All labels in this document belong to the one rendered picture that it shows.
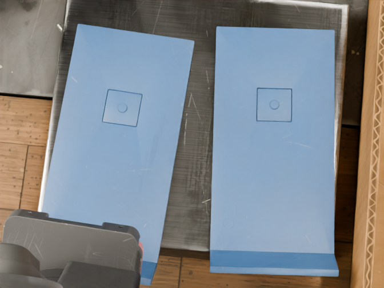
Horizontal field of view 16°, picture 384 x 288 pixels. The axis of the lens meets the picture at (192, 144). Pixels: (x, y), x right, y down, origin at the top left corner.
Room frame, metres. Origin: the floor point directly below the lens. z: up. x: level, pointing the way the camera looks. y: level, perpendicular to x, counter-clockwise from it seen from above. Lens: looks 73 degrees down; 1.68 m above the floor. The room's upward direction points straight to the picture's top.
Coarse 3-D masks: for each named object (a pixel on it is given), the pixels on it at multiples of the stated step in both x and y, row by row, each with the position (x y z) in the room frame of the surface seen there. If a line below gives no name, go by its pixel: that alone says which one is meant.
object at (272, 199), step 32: (224, 32) 0.30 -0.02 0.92; (256, 32) 0.30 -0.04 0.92; (288, 32) 0.30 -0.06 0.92; (320, 32) 0.30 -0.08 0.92; (224, 64) 0.28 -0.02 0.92; (256, 64) 0.28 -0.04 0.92; (288, 64) 0.28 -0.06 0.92; (320, 64) 0.28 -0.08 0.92; (224, 96) 0.26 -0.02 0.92; (256, 96) 0.26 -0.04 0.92; (320, 96) 0.26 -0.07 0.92; (224, 128) 0.24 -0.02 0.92; (256, 128) 0.24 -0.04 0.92; (288, 128) 0.24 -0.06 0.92; (320, 128) 0.24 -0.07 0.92; (224, 160) 0.22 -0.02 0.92; (256, 160) 0.22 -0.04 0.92; (288, 160) 0.22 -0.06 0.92; (320, 160) 0.22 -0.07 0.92; (224, 192) 0.20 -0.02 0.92; (256, 192) 0.20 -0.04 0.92; (288, 192) 0.20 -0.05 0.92; (320, 192) 0.20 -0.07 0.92; (224, 224) 0.18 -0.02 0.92; (256, 224) 0.18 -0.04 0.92; (288, 224) 0.18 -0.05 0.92; (320, 224) 0.18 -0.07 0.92; (224, 256) 0.16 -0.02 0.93; (256, 256) 0.16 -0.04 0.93; (288, 256) 0.16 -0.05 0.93; (320, 256) 0.16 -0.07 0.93
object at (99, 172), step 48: (96, 48) 0.29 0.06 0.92; (144, 48) 0.29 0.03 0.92; (192, 48) 0.29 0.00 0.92; (96, 96) 0.26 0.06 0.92; (144, 96) 0.26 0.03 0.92; (96, 144) 0.23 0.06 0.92; (144, 144) 0.23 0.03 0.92; (48, 192) 0.20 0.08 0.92; (96, 192) 0.20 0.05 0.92; (144, 192) 0.20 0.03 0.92; (144, 240) 0.17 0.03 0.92
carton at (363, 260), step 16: (368, 16) 0.32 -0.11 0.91; (368, 32) 0.31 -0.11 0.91; (368, 48) 0.29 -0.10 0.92; (368, 64) 0.28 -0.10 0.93; (368, 80) 0.27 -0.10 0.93; (368, 96) 0.26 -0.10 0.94; (368, 112) 0.24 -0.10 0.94; (368, 128) 0.23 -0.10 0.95; (368, 144) 0.22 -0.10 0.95; (368, 160) 0.21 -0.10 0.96; (368, 176) 0.20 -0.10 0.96; (368, 192) 0.19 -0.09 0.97; (368, 208) 0.18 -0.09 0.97; (368, 224) 0.17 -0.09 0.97; (368, 240) 0.16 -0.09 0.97; (352, 256) 0.17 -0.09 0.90; (368, 256) 0.16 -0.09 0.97; (352, 272) 0.16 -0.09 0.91; (368, 272) 0.15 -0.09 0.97
